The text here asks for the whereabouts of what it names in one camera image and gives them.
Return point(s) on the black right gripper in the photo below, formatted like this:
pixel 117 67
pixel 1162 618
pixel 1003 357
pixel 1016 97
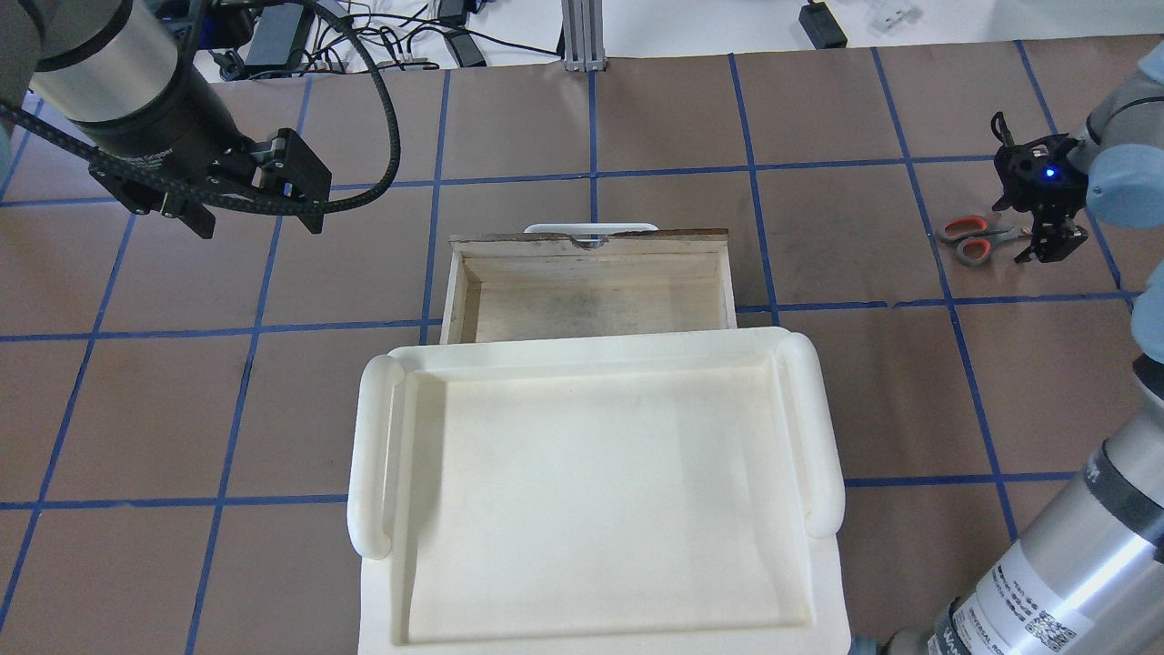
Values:
pixel 1055 201

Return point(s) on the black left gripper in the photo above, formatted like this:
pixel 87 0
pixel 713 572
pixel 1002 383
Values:
pixel 162 123

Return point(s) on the grey orange scissors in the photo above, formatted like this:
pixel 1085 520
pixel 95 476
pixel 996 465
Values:
pixel 974 238

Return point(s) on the wooden drawer with white handle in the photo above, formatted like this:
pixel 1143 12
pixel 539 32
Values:
pixel 558 281

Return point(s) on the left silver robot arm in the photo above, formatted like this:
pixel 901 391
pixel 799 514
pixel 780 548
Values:
pixel 114 64

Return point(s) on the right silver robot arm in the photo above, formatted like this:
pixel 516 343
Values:
pixel 1084 576

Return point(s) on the black power brick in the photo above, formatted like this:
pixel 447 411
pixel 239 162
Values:
pixel 821 26

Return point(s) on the white plastic tray cabinet top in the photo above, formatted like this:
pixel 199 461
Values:
pixel 677 493

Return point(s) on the aluminium frame post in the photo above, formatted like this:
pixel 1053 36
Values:
pixel 582 36

